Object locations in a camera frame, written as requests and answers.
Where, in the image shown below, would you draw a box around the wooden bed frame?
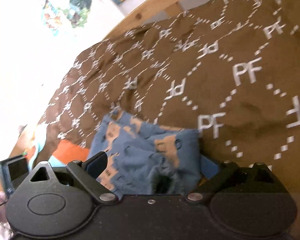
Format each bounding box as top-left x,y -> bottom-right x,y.
109,0 -> 231,37

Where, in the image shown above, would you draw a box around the brown printed blanket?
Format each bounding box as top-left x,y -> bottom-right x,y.
37,0 -> 300,195

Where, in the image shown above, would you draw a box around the light blue cloth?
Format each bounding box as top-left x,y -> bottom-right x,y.
27,124 -> 56,168

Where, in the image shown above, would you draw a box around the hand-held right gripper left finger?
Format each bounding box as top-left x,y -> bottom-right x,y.
29,152 -> 118,202

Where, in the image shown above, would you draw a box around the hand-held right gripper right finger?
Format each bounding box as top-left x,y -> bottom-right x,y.
187,155 -> 276,202

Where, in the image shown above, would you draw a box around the colourful wall poster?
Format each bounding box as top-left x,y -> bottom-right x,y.
39,0 -> 93,32

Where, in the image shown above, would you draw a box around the orange cloth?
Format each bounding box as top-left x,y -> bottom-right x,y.
51,139 -> 91,167

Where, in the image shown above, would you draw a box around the blue printed pants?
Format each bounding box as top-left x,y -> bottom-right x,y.
89,110 -> 203,197

